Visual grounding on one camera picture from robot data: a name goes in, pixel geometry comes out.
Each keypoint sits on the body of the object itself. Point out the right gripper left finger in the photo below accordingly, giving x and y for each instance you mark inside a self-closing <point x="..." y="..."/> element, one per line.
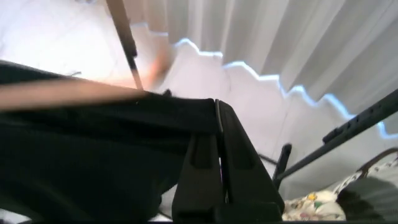
<point x="199" y="186"/>

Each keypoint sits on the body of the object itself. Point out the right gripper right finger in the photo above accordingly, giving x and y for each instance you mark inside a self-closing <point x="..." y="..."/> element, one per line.
<point x="248" y="180"/>

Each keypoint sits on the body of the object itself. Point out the black garment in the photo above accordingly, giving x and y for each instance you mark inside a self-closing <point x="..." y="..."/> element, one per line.
<point x="93" y="155"/>

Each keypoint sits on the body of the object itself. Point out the pink clothes hanger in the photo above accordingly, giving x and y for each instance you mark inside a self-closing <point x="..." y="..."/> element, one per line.
<point x="62" y="93"/>

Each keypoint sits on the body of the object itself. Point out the white laundry basket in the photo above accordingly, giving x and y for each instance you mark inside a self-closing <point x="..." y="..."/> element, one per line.
<point x="370" y="199"/>

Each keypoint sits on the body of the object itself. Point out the black clothes rack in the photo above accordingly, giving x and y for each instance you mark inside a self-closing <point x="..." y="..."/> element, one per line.
<point x="124" y="34"/>

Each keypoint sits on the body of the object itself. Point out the cream printed garment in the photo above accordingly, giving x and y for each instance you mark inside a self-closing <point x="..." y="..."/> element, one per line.
<point x="311" y="207"/>

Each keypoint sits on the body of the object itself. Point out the white curtain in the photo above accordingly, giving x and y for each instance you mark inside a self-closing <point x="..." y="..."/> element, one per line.
<point x="295" y="37"/>

